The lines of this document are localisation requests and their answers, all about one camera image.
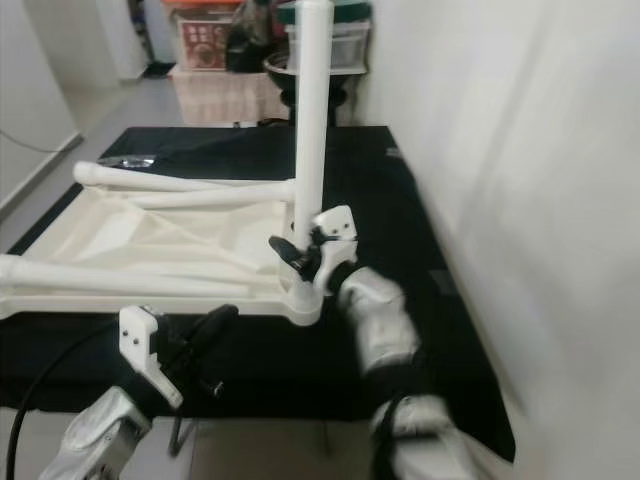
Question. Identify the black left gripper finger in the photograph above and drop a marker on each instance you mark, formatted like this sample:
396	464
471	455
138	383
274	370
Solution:
210	334
208	319

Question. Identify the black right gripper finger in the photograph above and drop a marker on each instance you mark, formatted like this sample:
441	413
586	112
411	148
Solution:
292	258

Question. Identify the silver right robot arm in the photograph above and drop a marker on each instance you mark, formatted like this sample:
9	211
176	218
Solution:
380	330

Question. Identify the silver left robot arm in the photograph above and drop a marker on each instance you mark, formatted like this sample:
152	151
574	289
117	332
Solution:
95	445

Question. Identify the white plastic table top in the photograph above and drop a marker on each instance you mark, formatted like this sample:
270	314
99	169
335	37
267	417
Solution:
180	235

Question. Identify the black table cloth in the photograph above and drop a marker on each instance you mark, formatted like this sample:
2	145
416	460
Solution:
420	230

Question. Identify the clear plastic wrap piece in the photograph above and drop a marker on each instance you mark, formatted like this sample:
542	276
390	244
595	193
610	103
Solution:
140	161

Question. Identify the beige cloth covered bench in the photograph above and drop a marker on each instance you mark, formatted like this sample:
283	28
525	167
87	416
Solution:
225	98

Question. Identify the black bag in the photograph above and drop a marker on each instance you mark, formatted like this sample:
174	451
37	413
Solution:
250	45

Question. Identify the green lid storage box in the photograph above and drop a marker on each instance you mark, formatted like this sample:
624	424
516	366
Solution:
350	40

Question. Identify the orange lid storage box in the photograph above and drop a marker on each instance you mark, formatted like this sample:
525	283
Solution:
200	45

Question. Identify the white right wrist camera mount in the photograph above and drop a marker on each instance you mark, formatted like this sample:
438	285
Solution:
338	222

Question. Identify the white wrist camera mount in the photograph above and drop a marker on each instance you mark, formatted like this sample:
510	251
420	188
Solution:
338	222
138	340

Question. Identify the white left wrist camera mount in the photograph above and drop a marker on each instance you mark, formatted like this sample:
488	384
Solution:
138	340

